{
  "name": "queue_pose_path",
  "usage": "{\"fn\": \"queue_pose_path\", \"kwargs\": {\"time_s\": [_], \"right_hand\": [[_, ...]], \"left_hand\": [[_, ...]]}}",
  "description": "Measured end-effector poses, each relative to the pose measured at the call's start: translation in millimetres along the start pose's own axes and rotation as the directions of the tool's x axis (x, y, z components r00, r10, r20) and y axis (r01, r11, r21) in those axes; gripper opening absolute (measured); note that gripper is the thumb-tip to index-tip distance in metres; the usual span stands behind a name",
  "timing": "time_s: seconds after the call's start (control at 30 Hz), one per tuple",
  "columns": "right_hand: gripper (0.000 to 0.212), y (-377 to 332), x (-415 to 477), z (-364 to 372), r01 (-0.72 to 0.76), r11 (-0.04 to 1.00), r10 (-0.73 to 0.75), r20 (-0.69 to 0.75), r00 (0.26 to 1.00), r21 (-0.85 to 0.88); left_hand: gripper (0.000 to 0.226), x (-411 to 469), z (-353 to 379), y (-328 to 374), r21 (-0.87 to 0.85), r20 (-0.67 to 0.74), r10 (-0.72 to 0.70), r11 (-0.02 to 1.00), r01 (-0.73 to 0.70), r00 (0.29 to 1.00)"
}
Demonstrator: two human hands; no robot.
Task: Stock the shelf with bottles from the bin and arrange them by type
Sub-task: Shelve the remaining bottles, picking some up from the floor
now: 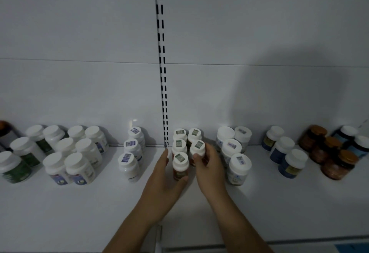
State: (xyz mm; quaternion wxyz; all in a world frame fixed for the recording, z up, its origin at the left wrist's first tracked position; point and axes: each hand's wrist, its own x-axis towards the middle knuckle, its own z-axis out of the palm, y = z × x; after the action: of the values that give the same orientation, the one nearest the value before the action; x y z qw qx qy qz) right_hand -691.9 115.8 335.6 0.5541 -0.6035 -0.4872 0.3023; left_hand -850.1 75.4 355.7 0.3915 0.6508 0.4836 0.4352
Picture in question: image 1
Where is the blue label white bottle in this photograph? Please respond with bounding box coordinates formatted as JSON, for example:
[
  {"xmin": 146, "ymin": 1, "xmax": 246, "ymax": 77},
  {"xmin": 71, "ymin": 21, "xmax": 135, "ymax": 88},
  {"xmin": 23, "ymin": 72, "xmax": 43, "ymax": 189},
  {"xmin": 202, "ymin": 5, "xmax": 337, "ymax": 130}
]
[
  {"xmin": 75, "ymin": 138, "xmax": 104, "ymax": 169},
  {"xmin": 54, "ymin": 137, "xmax": 77, "ymax": 158},
  {"xmin": 84, "ymin": 125, "xmax": 110, "ymax": 155},
  {"xmin": 42, "ymin": 151, "xmax": 72, "ymax": 186},
  {"xmin": 67, "ymin": 125, "xmax": 86, "ymax": 141},
  {"xmin": 63, "ymin": 152, "xmax": 96, "ymax": 186}
]

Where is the green label white bottle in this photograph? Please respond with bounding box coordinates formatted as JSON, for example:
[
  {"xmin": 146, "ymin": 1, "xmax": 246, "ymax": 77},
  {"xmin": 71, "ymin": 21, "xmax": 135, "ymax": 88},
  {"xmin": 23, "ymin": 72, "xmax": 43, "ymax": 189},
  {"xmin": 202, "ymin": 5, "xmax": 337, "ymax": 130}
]
[
  {"xmin": 0, "ymin": 150, "xmax": 33, "ymax": 185},
  {"xmin": 42, "ymin": 125, "xmax": 66, "ymax": 151},
  {"xmin": 25, "ymin": 125, "xmax": 53, "ymax": 156},
  {"xmin": 9, "ymin": 136, "xmax": 47, "ymax": 169}
]

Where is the white bottle blue lid sticker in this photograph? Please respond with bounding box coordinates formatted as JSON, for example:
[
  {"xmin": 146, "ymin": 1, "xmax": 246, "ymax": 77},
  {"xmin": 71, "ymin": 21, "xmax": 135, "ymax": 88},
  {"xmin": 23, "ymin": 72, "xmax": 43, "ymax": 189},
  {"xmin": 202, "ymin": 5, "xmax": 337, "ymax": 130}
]
[{"xmin": 128, "ymin": 126, "xmax": 146, "ymax": 150}]

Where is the person's right forearm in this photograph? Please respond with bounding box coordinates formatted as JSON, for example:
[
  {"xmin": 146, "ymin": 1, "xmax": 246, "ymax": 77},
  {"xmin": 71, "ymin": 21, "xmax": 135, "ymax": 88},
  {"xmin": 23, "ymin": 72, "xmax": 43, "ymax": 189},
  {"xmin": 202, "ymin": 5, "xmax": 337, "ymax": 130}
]
[{"xmin": 212, "ymin": 188, "xmax": 274, "ymax": 253}]

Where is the white metal shelf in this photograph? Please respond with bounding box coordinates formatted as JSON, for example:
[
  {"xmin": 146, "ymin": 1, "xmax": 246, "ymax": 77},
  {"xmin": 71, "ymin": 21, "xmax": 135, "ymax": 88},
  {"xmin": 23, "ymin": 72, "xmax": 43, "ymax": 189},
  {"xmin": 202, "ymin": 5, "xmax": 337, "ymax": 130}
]
[{"xmin": 0, "ymin": 0, "xmax": 369, "ymax": 253}]

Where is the white sticker-lid jar bottle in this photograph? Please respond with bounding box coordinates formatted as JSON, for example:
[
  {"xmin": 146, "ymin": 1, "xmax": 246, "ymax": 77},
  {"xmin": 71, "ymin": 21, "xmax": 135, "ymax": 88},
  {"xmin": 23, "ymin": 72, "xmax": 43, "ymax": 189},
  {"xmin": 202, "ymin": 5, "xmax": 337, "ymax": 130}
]
[
  {"xmin": 221, "ymin": 138, "xmax": 243, "ymax": 165},
  {"xmin": 226, "ymin": 153, "xmax": 253, "ymax": 187}
]

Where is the dark bottle light-blue label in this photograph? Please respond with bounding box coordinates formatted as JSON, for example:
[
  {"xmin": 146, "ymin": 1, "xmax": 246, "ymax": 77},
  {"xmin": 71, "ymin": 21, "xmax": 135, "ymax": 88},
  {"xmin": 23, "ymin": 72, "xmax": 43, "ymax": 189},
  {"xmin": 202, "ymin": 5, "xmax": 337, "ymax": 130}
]
[
  {"xmin": 332, "ymin": 125, "xmax": 359, "ymax": 144},
  {"xmin": 347, "ymin": 135, "xmax": 369, "ymax": 160}
]

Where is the person's left hand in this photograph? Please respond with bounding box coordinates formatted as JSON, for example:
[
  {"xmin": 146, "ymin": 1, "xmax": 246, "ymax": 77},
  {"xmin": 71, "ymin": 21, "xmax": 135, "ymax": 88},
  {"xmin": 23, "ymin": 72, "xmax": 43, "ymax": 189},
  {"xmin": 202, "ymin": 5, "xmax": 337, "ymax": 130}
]
[{"xmin": 141, "ymin": 148, "xmax": 189, "ymax": 225}]

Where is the amber brown-cap bottle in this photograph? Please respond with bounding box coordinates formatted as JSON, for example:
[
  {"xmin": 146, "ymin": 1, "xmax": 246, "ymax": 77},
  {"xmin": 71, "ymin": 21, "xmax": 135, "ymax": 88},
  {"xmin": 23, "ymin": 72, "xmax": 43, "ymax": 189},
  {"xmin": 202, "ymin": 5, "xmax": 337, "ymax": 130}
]
[
  {"xmin": 320, "ymin": 149, "xmax": 360, "ymax": 181},
  {"xmin": 298, "ymin": 125, "xmax": 328, "ymax": 153},
  {"xmin": 309, "ymin": 136, "xmax": 343, "ymax": 165}
]

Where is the person's right hand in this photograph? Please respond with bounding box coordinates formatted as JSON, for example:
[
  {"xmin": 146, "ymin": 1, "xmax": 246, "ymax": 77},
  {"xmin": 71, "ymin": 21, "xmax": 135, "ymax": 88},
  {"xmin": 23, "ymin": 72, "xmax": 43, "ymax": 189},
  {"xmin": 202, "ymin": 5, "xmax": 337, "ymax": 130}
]
[{"xmin": 192, "ymin": 143, "xmax": 230, "ymax": 201}]

